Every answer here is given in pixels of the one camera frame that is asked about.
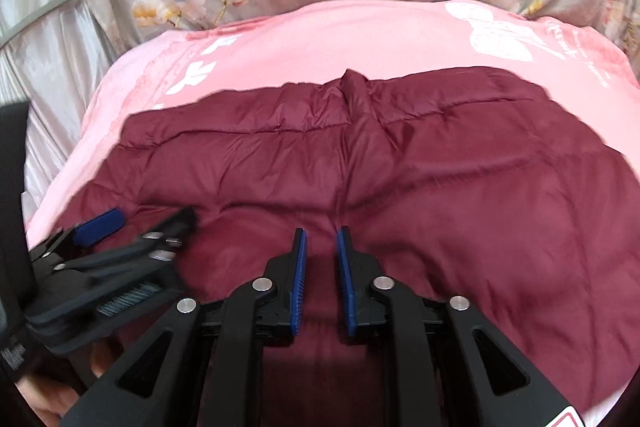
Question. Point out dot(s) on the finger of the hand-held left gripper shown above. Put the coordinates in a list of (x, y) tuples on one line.
[(100, 224), (175, 227)]

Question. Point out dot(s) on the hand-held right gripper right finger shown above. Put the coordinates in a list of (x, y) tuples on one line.
[(346, 282)]

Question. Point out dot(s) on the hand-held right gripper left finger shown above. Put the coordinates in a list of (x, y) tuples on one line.
[(297, 282)]

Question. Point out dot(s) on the maroon puffer jacket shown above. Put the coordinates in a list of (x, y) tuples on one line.
[(450, 207)]

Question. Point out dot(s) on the person's left hand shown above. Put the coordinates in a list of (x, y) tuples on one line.
[(45, 399)]

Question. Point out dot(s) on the silver satin cloth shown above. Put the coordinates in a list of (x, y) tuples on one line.
[(50, 57)]

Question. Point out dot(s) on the pink printed blanket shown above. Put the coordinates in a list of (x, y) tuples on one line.
[(325, 42)]

